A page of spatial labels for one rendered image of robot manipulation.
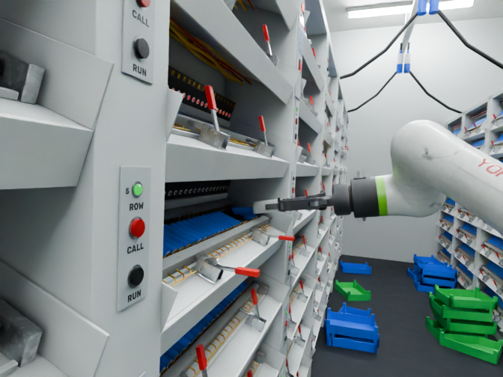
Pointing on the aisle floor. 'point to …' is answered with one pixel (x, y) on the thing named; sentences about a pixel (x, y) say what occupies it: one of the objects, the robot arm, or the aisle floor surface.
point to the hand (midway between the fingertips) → (267, 206)
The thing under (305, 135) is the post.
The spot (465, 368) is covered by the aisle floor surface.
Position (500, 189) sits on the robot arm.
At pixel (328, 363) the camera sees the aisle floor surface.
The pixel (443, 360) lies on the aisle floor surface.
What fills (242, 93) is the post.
